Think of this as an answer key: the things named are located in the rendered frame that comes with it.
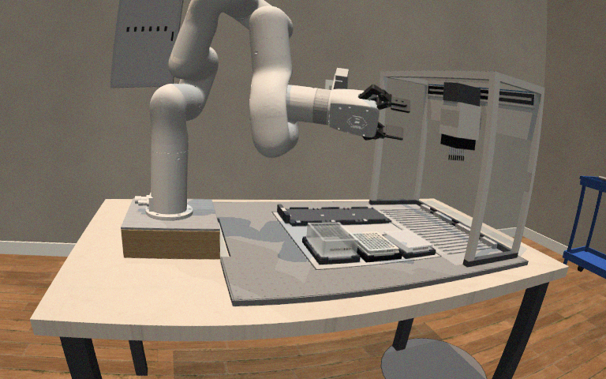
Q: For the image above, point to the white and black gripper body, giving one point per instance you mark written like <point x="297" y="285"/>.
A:
<point x="349" y="114"/>

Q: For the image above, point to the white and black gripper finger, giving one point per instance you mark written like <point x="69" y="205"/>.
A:
<point x="394" y="132"/>
<point x="396" y="104"/>

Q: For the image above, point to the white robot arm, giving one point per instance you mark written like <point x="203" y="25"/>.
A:
<point x="274" y="131"/>

